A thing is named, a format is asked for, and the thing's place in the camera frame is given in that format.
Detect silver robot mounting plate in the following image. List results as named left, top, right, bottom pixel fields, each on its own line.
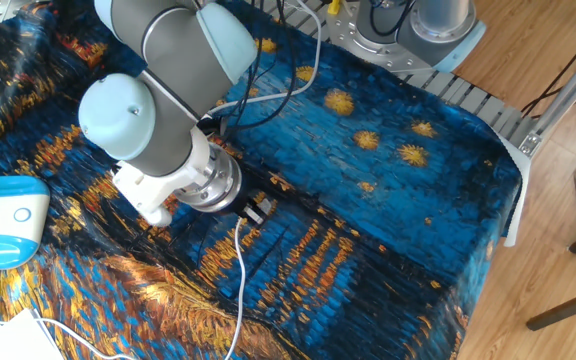
left=325, top=0, right=452, bottom=76

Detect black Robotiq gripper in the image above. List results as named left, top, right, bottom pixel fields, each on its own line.
left=216, top=185, right=278, bottom=225

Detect white paper sheets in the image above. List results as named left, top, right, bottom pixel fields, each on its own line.
left=0, top=294, right=65, bottom=360

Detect aluminium frame beam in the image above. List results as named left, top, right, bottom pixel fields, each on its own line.
left=517, top=33, right=576, bottom=159

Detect white table corner bracket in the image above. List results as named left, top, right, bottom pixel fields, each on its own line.
left=496, top=133, right=534, bottom=249

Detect starry night painting tablecloth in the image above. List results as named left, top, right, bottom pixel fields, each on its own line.
left=0, top=0, right=523, bottom=360

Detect thick white power strip cable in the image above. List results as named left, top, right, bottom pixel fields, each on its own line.
left=207, top=0, right=323, bottom=117

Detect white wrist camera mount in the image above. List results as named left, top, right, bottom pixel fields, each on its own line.
left=111, top=124, right=219, bottom=229

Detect thin white lamp power cord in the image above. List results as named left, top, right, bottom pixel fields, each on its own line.
left=32, top=215, right=247, bottom=360

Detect thin black floor wires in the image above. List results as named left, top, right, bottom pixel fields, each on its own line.
left=519, top=16, right=576, bottom=120

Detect silver wrist flange adapter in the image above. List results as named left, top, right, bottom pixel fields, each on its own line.
left=174, top=146, right=244, bottom=214

